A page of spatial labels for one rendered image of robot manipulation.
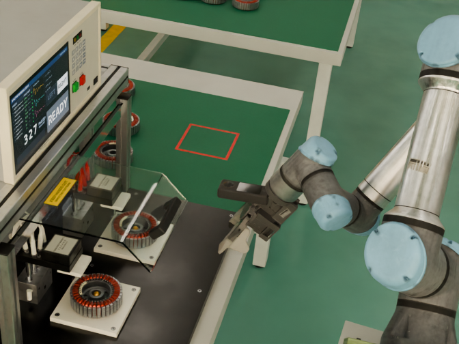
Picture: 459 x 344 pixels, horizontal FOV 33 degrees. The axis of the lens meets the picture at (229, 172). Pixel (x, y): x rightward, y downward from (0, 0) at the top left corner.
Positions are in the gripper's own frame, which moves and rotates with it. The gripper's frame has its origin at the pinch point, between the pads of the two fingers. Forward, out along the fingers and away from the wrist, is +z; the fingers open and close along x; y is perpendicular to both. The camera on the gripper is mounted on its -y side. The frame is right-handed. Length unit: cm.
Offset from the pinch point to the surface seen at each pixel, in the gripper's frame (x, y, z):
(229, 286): -5.9, 7.9, 6.4
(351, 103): 239, 57, 64
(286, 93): 94, 4, 9
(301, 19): 159, -1, 12
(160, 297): -17.2, -4.7, 11.2
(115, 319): -27.7, -11.0, 13.5
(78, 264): -24.5, -24.2, 9.7
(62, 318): -31.1, -20.1, 18.7
